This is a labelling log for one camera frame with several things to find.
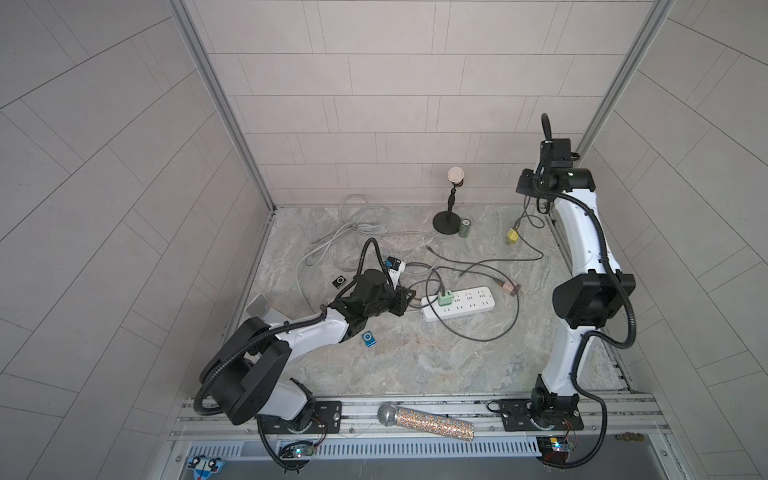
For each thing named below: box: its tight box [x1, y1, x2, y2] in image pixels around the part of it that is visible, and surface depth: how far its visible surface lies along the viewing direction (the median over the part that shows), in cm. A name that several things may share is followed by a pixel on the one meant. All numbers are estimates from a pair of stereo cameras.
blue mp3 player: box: [361, 330, 377, 348], surface depth 84 cm
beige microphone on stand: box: [432, 166, 465, 235], surface depth 111 cm
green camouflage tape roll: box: [458, 218, 472, 238], surface depth 107 cm
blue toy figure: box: [187, 455, 226, 480], surface depth 65 cm
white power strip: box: [420, 286, 496, 322], surface depth 90 cm
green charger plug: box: [437, 290, 453, 307], surface depth 88 cm
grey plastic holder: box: [244, 293, 269, 318], surface depth 81 cm
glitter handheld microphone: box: [377, 401, 475, 442], surface depth 69 cm
